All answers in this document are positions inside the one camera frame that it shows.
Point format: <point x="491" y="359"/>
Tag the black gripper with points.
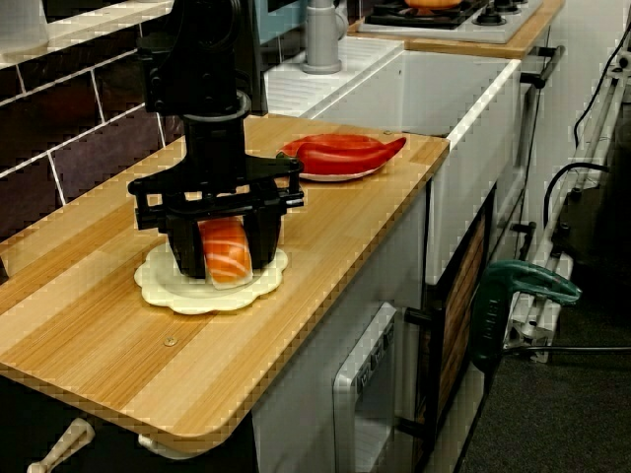
<point x="217" y="172"/>

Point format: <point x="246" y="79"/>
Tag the salmon sushi toy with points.
<point x="224" y="251"/>

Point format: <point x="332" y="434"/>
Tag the cream scalloped plate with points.
<point x="207" y="300"/>

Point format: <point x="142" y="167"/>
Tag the red round plate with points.
<point x="340" y="177"/>

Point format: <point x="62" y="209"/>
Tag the red pepper toy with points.
<point x="345" y="157"/>

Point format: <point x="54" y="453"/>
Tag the dark grey cabinet pillar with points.
<point x="261" y="74"/>

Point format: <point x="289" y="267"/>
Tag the white toy kitchen cabinet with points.
<point x="305" y="394"/>

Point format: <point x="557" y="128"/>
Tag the white toy fridge dispenser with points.
<point x="365" y="355"/>

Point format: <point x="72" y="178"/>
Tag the grey toy faucet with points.
<point x="320" y="39"/>

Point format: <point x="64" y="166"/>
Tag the wood pattern cabinet door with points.
<point x="456" y="320"/>

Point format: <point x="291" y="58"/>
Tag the white toy kitchen sink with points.
<point x="468" y="172"/>

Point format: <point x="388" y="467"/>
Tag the plain white container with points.
<point x="22" y="24"/>

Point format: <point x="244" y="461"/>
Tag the orange toy pot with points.
<point x="434" y="3"/>

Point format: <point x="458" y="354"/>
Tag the white toy stove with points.
<point x="493" y="32"/>

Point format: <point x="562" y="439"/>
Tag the black stove knob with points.
<point x="488" y="19"/>
<point x="508" y="6"/>

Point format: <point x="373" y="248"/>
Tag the black bulky equipment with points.
<point x="606" y="222"/>

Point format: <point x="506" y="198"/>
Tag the cream plastic bracket lever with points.
<point x="162" y="447"/>
<point x="64" y="441"/>

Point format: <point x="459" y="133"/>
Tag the aluminium frame rail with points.
<point x="530" y="335"/>

